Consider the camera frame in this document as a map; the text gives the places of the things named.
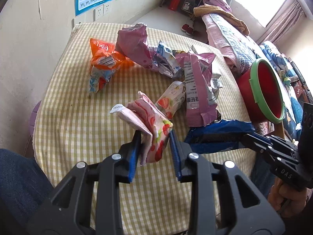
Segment blue snack wrapper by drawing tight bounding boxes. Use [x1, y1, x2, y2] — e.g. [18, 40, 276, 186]
[185, 119, 255, 154]

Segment strawberry pink wrapper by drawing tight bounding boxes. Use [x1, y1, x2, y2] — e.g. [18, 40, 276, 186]
[110, 91, 174, 166]

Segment person's right hand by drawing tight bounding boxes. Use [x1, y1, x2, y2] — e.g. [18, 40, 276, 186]
[267, 178, 308, 218]

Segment red bin green rim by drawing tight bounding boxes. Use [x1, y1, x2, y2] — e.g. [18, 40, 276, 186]
[237, 58, 284, 124]

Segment person's jeans leg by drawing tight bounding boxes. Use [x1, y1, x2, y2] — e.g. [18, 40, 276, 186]
[1, 149, 54, 228]

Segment large pink wrapper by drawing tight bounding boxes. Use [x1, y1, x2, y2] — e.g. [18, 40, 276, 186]
[176, 52, 218, 127]

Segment blue folded blanket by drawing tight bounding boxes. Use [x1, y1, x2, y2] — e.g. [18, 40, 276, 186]
[259, 41, 299, 85]

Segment strawberry milk carton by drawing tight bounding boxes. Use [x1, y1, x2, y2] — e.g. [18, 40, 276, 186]
[155, 81, 186, 119]

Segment bed with patchwork quilt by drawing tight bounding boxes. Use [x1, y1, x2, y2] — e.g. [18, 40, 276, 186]
[200, 14, 304, 140]

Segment tan blanket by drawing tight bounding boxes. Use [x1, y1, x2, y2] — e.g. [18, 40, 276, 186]
[193, 4, 250, 36]

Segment silver crumpled wrapper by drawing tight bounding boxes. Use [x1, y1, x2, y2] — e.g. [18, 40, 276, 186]
[152, 40, 183, 79]

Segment checkered yellow tablecloth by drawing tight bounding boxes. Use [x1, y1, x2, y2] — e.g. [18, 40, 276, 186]
[32, 22, 257, 235]

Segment red slippers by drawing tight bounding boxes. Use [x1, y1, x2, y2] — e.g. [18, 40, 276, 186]
[181, 24, 200, 37]

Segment window curtain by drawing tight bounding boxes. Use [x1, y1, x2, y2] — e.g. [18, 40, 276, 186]
[257, 2, 305, 44]

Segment orange snack wrapper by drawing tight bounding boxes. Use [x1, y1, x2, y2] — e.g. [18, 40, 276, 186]
[89, 38, 135, 93]

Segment pink pillow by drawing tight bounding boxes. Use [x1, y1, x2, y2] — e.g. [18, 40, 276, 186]
[203, 0, 232, 12]

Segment pink wrapper at back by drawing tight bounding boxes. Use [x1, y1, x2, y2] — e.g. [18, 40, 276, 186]
[116, 23, 158, 72]

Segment red box under shelf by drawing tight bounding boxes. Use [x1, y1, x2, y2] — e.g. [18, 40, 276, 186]
[168, 0, 180, 11]

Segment white blank wall plate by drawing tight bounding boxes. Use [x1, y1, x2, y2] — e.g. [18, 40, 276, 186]
[72, 13, 85, 27]

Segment white wall socket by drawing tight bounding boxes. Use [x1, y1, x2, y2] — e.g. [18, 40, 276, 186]
[94, 5, 104, 21]
[103, 3, 110, 15]

